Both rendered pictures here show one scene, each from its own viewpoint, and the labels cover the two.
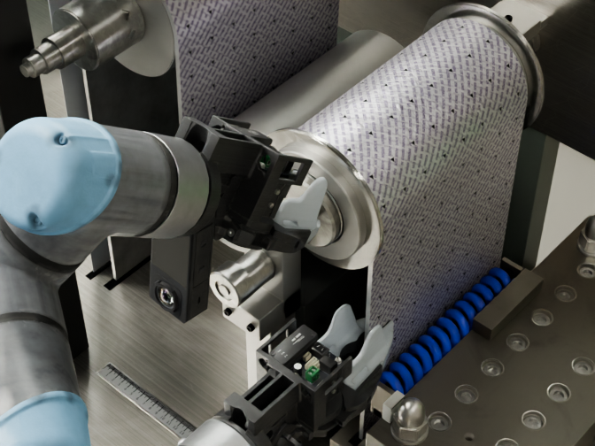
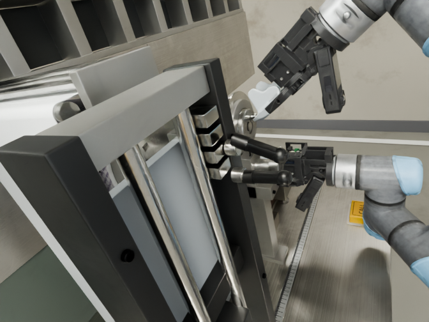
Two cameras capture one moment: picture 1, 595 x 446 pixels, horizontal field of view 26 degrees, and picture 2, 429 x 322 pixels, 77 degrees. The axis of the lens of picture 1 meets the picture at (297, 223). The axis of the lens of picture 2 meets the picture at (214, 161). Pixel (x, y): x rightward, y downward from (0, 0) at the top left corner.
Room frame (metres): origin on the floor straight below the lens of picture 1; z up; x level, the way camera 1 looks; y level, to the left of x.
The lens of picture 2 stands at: (0.96, 0.50, 1.47)
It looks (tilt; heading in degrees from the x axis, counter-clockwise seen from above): 28 degrees down; 264
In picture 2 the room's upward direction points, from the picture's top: 15 degrees counter-clockwise
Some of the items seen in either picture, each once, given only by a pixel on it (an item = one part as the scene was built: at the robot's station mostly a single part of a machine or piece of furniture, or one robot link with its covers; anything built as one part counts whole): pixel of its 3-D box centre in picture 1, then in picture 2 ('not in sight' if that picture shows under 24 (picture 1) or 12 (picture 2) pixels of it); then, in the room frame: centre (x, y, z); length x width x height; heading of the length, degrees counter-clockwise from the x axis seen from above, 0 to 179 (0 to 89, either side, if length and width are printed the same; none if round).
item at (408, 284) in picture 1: (441, 260); not in sight; (0.88, -0.14, 1.12); 0.23 x 0.01 x 0.18; 139
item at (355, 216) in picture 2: not in sight; (364, 213); (0.55, 0.02, 0.91); 0.07 x 0.07 x 0.02; 49
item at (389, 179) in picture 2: not in sight; (387, 175); (0.58, 0.12, 1.11); 0.11 x 0.08 x 0.09; 139
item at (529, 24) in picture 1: (511, 21); not in sight; (1.05, -0.21, 1.28); 0.06 x 0.05 x 0.02; 139
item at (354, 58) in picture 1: (306, 137); not in sight; (1.00, -0.01, 1.17); 0.26 x 0.12 x 0.12; 139
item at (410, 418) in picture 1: (411, 416); not in sight; (0.74, -0.11, 1.05); 0.04 x 0.04 x 0.04
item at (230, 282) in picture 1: (231, 284); (276, 165); (0.79, 0.06, 1.18); 0.04 x 0.02 x 0.04; 49
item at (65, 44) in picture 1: (50, 56); not in sight; (0.93, 0.23, 1.33); 0.06 x 0.03 x 0.03; 139
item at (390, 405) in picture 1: (394, 407); not in sight; (0.75, -0.09, 1.04); 0.02 x 0.01 x 0.02; 139
